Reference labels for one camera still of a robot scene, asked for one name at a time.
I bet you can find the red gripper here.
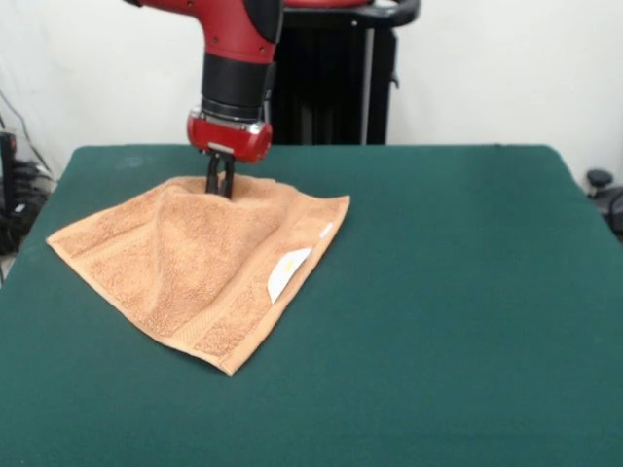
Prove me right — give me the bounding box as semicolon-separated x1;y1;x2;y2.
186;106;273;200

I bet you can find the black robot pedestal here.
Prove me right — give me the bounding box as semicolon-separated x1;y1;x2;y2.
265;0;421;146

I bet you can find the grey wall cable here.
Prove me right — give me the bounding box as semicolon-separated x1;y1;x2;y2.
0;87;54;176

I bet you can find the black chair base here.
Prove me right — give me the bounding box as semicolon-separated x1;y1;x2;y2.
585;168;623;244

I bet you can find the black cable bundle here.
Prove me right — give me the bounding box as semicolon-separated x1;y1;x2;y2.
0;160;57;257

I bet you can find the dark green table cloth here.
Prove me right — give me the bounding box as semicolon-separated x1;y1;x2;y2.
0;143;623;467

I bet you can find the black box with red light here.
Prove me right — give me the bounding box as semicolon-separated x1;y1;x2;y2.
0;129;19;218

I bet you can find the tan terry towel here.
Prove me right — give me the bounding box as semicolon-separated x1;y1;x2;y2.
46;175;351;377

